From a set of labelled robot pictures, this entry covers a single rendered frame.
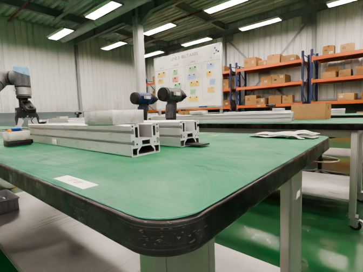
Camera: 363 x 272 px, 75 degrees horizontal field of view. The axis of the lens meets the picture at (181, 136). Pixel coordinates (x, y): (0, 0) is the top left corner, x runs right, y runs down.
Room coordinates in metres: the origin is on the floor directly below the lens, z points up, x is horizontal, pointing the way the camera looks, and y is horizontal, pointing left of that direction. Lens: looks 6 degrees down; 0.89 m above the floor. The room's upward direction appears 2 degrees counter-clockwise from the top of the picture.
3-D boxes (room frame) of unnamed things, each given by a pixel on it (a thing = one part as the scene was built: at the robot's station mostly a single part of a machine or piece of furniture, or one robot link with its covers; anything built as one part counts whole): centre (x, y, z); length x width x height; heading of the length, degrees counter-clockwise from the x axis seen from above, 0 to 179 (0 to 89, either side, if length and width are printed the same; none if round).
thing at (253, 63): (10.26, -3.86, 1.58); 2.83 x 0.98 x 3.15; 49
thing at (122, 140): (0.91, 0.40, 0.82); 0.80 x 0.10 x 0.09; 49
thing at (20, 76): (1.31, 0.85, 1.11); 0.09 x 0.08 x 0.11; 94
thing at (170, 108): (1.07, 0.02, 0.89); 0.20 x 0.08 x 0.22; 147
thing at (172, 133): (1.05, 0.27, 0.82); 0.80 x 0.10 x 0.09; 49
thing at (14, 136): (1.01, 0.69, 0.81); 0.10 x 0.08 x 0.06; 139
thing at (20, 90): (1.30, 0.85, 1.03); 0.08 x 0.08 x 0.05
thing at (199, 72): (4.29, -0.12, 0.97); 1.50 x 0.50 x 1.95; 49
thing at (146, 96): (1.24, 0.17, 0.89); 0.20 x 0.08 x 0.22; 147
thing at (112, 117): (0.75, 0.21, 0.87); 0.16 x 0.11 x 0.07; 49
